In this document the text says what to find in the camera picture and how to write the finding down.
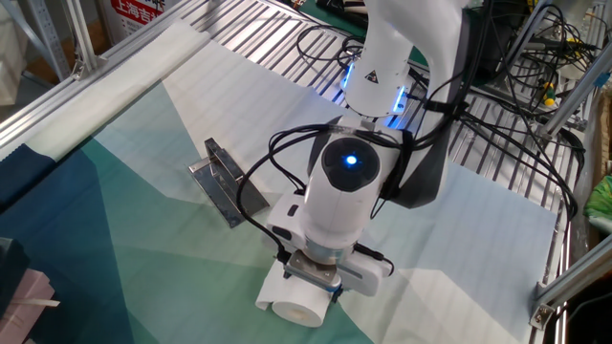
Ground white toilet paper roll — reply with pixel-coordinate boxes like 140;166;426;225
254;260;337;329

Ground white box with red print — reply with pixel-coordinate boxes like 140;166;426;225
99;0;169;37

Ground aluminium table side rail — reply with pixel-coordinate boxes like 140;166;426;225
0;0;214;149

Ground aluminium frame beam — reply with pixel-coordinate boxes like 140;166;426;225
528;233;612;331

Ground green plastic bag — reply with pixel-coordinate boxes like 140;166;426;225
582;174;612;235

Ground pink gift box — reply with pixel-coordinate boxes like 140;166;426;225
0;268;61;344

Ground black flat device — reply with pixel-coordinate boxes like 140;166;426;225
470;9;515;87

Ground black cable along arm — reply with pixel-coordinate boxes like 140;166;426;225
235;0;484;278

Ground yellow handled screwdriver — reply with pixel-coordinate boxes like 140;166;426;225
539;80;557;108

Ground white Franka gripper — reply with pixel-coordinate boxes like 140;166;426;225
266;192;394;305

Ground shiny metal toilet paper holder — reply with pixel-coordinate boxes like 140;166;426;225
187;137;271;229

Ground aluminium frame post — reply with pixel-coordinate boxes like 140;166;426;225
539;47;612;140
61;0;109;80

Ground grey wrist sensor box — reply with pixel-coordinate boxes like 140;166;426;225
282;249;344;293

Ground tangled black cables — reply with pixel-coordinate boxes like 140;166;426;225
496;0;599;101

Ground black table cable bundle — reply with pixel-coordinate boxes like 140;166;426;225
453;90;588;224

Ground grey perforated shelf upright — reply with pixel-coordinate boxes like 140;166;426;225
26;0;73;82

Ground blue green white tablecloth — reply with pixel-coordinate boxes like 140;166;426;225
0;18;560;344

